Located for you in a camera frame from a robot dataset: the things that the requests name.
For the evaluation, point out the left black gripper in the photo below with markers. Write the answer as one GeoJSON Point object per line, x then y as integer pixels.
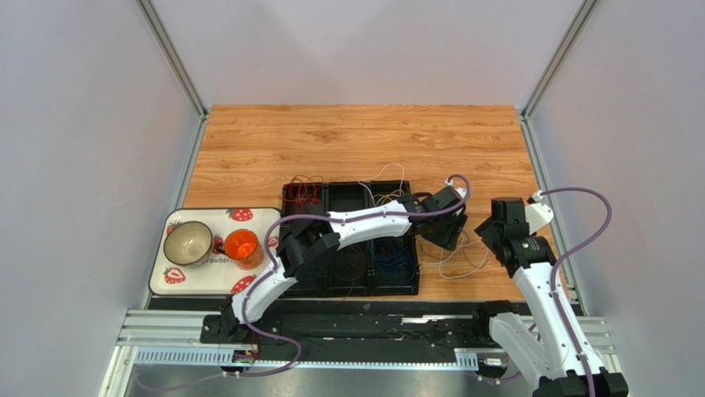
{"type": "Point", "coordinates": [449, 241]}

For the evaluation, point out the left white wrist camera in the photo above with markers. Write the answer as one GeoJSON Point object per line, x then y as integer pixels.
{"type": "Point", "coordinates": [458, 192]}

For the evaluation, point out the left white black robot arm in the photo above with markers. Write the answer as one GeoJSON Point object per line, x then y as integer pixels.
{"type": "Point", "coordinates": [312, 240]}

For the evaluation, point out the orange translucent cup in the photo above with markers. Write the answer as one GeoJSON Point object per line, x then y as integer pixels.
{"type": "Point", "coordinates": [244, 249]}

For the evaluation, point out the white strawberry pattern tray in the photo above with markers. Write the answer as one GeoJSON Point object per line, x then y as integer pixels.
{"type": "Point", "coordinates": [217, 275]}

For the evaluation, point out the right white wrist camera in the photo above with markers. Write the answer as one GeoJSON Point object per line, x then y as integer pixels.
{"type": "Point", "coordinates": [538, 213]}

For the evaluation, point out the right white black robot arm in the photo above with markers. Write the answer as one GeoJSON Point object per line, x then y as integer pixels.
{"type": "Point", "coordinates": [560, 360]}

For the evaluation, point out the black six-compartment tray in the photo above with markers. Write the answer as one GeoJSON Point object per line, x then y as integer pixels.
{"type": "Point", "coordinates": [386, 266]}

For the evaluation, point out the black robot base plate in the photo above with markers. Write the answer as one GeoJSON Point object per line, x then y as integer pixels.
{"type": "Point", "coordinates": [366, 331]}

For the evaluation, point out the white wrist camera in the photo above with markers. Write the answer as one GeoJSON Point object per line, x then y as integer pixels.
{"type": "Point", "coordinates": [458, 192]}
{"type": "Point", "coordinates": [538, 213]}

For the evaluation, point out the beige ceramic bowl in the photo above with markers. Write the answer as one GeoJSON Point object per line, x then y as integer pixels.
{"type": "Point", "coordinates": [190, 243]}

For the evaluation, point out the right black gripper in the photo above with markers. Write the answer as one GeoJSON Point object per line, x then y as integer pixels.
{"type": "Point", "coordinates": [490, 233]}

